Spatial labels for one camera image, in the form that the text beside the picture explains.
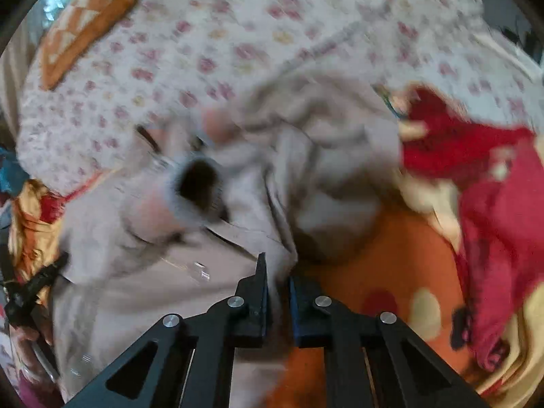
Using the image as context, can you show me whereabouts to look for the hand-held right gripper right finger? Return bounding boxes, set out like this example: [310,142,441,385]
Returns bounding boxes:
[290,276,489,408]

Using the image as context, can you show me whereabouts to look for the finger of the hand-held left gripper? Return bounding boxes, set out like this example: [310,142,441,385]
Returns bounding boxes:
[0,254,69,311]

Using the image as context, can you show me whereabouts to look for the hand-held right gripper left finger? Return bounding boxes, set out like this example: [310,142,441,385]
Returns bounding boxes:
[64,253,269,408]

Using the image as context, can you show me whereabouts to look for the grey garment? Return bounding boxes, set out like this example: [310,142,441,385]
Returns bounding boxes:
[51,68,404,408]

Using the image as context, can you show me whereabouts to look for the yellow orange satin cloth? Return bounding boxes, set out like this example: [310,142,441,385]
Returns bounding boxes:
[8,174,105,307]

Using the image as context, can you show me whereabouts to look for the orange dotted blanket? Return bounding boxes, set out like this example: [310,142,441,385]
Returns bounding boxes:
[263,170,544,408]

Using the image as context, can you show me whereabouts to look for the teal cloth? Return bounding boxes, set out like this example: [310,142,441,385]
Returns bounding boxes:
[0,147,30,198]

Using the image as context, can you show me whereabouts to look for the beige curtain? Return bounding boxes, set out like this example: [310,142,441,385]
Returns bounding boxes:
[0,30,39,128]

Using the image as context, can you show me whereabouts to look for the crimson cloth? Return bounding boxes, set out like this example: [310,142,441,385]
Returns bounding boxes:
[457,136,544,372]

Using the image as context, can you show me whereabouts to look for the green printed packet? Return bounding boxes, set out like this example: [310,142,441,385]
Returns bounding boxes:
[382,87,404,119]

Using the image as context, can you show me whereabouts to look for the orange checkered pillow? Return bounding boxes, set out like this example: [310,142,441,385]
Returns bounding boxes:
[38,0,141,92]

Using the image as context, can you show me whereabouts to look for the floral bed sheet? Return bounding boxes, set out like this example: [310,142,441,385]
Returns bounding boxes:
[17,0,544,196]

